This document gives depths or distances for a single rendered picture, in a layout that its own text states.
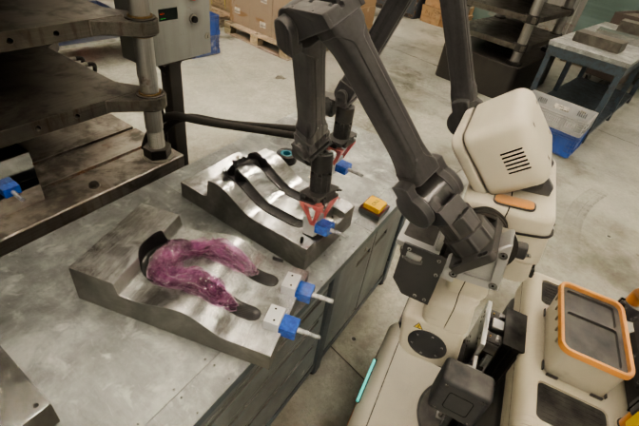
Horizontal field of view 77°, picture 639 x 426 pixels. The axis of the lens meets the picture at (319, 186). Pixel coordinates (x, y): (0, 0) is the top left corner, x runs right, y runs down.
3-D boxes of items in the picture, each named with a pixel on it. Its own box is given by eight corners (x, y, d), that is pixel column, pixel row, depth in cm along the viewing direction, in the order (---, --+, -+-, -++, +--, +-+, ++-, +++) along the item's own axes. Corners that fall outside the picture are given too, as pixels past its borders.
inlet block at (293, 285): (334, 300, 104) (338, 287, 101) (329, 316, 100) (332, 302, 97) (286, 284, 106) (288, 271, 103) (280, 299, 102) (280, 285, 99)
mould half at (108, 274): (306, 284, 110) (311, 257, 104) (269, 370, 90) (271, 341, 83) (146, 231, 119) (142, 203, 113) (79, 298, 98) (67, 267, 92)
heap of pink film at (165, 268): (262, 265, 106) (264, 244, 102) (231, 319, 92) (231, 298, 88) (175, 237, 111) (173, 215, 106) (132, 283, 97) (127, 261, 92)
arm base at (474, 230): (496, 261, 67) (503, 222, 76) (467, 224, 66) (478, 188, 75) (453, 276, 73) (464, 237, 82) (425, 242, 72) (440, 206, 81)
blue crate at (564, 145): (580, 147, 388) (592, 126, 375) (566, 160, 362) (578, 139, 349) (519, 121, 420) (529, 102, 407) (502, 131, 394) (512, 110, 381)
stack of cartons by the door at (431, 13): (468, 31, 708) (486, -21, 659) (459, 33, 688) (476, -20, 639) (428, 18, 753) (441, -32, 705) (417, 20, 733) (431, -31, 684)
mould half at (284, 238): (350, 225, 132) (358, 193, 124) (302, 272, 114) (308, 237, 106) (237, 164, 152) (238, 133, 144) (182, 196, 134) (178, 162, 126)
